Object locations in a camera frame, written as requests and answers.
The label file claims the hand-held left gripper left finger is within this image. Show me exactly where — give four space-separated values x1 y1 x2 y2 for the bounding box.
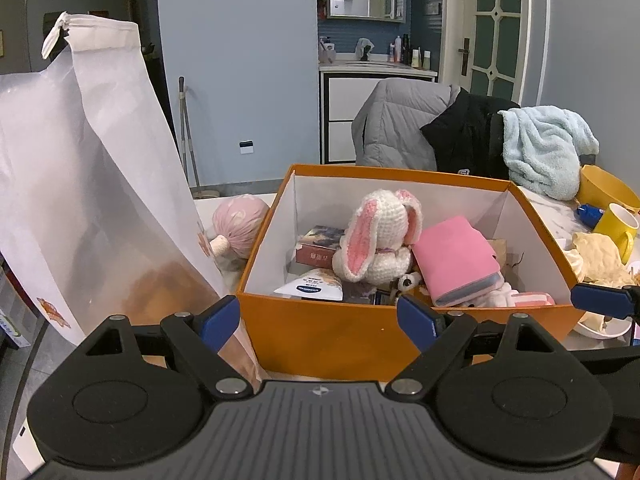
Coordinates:
75 294 254 397

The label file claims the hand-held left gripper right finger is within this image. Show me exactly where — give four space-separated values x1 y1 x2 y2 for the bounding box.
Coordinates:
384 293 577 397

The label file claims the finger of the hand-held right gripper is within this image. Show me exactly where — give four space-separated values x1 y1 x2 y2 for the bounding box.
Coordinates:
575 344 640 431
571 282 640 320

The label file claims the pink wallet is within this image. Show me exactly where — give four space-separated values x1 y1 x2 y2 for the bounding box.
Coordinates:
412 215 501 307

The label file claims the orange cardboard box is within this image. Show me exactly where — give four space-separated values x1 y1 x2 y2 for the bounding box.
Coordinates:
235 163 587 384

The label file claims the white pink bunny plush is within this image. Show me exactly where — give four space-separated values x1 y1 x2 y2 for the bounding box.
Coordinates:
332 188 425 284

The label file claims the white bowl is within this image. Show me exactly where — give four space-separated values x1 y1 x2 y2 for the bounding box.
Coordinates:
572 309 634 340

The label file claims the cream cloth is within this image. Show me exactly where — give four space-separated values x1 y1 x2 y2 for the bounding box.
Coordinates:
564 231 637 287

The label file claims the yellow mug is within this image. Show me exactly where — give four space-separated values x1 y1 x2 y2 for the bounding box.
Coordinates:
593 202 640 266

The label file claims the pink white striped cloth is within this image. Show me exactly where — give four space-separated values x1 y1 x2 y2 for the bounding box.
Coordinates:
469 282 557 309

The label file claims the pink mushroom plush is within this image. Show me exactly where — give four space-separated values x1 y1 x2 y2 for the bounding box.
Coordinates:
208 194 274 262

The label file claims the white tube with blue label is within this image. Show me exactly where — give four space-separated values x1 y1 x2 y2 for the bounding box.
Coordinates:
273 268 345 303

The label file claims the yellow bowl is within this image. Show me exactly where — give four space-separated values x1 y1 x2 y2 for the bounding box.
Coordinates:
577 163 640 214

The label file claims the light blue fleece towel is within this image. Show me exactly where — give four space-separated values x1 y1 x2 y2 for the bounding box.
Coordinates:
499 104 600 201

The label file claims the black jacket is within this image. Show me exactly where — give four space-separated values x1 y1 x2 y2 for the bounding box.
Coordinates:
419 87 522 181

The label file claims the broom and dustpan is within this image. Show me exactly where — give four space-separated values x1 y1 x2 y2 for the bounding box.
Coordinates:
177 75 202 197

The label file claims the grey quilted jacket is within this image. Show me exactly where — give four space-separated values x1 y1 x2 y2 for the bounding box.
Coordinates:
351 77 462 170

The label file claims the white vanity cabinet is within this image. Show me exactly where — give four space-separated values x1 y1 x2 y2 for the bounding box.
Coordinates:
319 66 439 165

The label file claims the white glass-panel door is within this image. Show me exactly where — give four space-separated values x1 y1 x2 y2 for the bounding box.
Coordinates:
451 0 532 107

